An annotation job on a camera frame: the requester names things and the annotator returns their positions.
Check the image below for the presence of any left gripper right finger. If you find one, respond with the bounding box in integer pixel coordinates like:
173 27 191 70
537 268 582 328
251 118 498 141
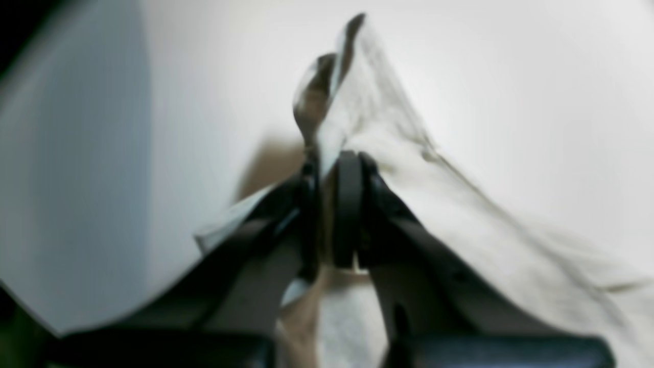
335 151 615 367

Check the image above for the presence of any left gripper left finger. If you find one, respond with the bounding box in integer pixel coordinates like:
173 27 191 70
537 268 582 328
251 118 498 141
46 164 318 367

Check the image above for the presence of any beige t-shirt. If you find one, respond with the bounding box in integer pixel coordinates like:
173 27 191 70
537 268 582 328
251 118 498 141
194 13 654 368

